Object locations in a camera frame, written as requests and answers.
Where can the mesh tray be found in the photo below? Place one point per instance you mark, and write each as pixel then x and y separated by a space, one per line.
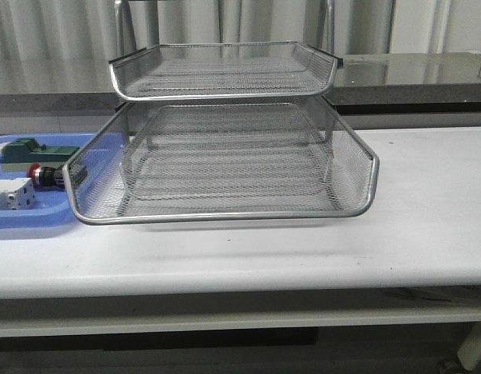
pixel 245 159
pixel 224 70

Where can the red emergency stop button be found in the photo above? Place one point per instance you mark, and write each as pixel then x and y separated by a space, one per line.
pixel 49 177

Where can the blue plastic tray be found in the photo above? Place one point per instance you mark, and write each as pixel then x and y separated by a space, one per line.
pixel 51 206

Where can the white circuit breaker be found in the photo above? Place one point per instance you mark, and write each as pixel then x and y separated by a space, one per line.
pixel 17 194

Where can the green electrical module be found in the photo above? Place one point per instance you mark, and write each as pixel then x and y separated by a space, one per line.
pixel 19 154

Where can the white table leg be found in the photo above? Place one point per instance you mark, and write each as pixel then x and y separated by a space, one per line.
pixel 469 352

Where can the grey metal rack frame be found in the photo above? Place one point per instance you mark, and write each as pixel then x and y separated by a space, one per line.
pixel 326 39

